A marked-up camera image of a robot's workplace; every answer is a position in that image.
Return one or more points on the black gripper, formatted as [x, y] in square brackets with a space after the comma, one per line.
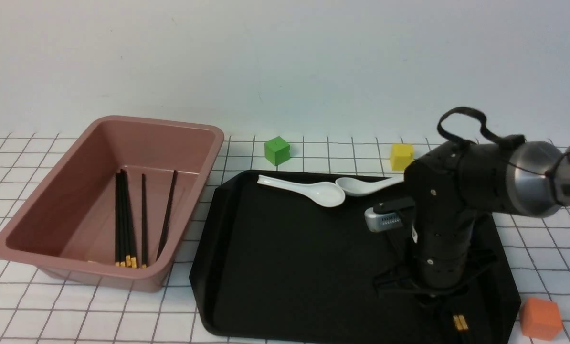
[449, 185]

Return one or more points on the gold-banded black chopstick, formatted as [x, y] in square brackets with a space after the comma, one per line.
[473, 334]
[461, 328]

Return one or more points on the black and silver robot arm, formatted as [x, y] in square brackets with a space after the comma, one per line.
[529, 180]

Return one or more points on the orange foam cube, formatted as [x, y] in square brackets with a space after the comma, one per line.
[540, 319]

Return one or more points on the yellow foam cube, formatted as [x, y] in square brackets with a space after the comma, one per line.
[401, 156]

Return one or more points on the white ceramic spoon middle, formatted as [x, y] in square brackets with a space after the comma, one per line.
[358, 188]

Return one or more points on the white ceramic spoon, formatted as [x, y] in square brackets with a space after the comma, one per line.
[326, 194]
[358, 188]

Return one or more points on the white ceramic spoon left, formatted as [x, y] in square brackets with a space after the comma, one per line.
[326, 194]

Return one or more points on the black plastic tray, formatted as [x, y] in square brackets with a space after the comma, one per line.
[274, 264]

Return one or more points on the green foam cube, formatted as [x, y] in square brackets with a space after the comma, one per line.
[277, 150]

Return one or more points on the gold-tipped chopstick in bin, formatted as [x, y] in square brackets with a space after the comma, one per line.
[117, 223]

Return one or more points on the pink plastic bin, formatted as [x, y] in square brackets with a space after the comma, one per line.
[66, 227]

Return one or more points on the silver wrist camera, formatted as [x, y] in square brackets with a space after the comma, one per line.
[378, 223]

